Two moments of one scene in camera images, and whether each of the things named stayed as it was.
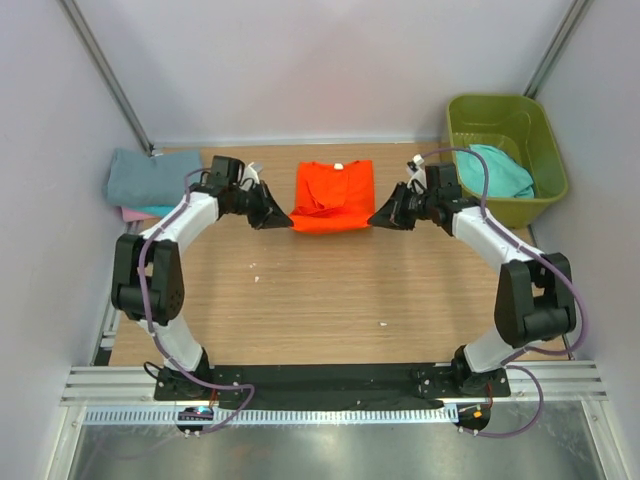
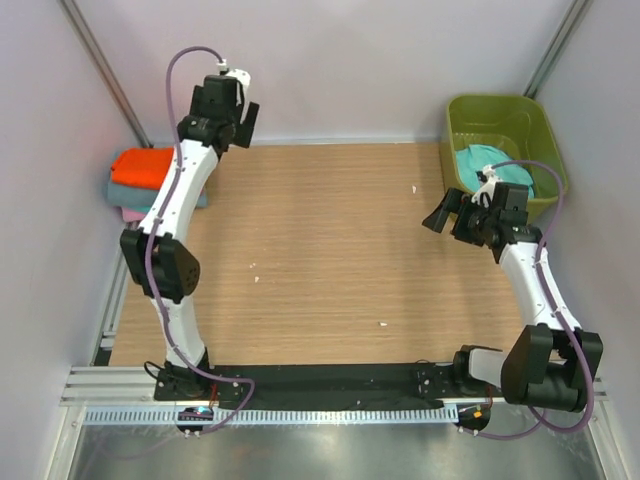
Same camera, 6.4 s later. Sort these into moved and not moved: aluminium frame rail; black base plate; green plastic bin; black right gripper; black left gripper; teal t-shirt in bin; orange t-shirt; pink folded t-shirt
Moved: black right gripper; black left gripper; orange t-shirt
Not moved: black base plate; green plastic bin; pink folded t-shirt; teal t-shirt in bin; aluminium frame rail
